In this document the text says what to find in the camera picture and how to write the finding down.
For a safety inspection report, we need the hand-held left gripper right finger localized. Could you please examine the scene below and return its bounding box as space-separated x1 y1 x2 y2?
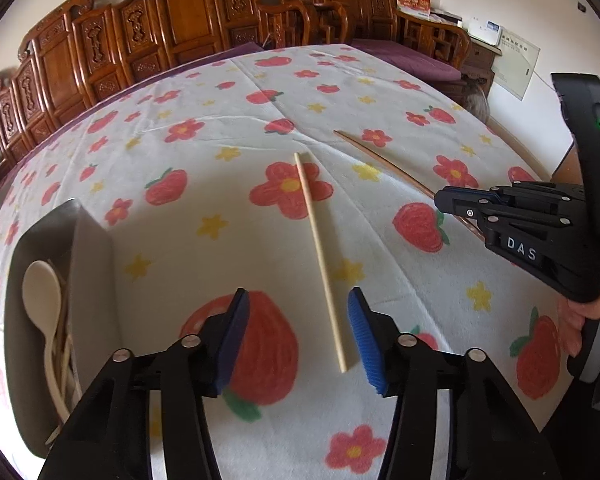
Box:
347 286 563 480

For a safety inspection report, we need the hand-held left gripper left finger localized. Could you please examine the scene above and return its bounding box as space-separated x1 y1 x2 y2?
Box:
37 287 252 480

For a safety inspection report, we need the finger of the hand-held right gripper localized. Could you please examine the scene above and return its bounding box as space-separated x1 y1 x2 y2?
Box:
436 182 589 207
434 198 582 229

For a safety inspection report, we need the brown wooden chopstick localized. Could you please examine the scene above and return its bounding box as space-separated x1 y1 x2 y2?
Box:
347 132 481 237
333 130 483 243

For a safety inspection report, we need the light wooden chopstick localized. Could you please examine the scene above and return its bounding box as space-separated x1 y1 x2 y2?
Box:
293 152 348 373

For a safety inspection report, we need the white spoon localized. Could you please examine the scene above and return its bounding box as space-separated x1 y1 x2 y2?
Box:
21 260 73 423

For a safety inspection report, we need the metal tray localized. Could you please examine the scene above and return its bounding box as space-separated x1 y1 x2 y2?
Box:
2 197 118 461

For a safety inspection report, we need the person's right hand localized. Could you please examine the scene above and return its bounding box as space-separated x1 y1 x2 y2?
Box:
557 287 600 376

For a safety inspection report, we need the floral strawberry tablecloth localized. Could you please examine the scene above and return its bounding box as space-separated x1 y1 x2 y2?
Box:
0 42 576 480

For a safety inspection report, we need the wooden side cabinet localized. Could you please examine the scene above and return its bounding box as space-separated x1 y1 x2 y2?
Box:
462 40 501 96

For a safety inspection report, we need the purple chair cushion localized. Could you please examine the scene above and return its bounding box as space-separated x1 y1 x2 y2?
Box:
350 37 463 81

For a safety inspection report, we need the white box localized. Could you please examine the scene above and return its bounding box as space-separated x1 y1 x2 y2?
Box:
467 16 503 46

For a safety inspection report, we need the carved wooden bench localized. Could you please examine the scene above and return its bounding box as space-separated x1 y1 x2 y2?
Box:
17 0 313 128

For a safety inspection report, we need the white cable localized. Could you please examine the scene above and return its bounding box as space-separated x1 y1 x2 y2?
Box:
530 67 561 97

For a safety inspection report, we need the white wall board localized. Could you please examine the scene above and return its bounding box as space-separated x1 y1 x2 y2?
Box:
491 35 541 101

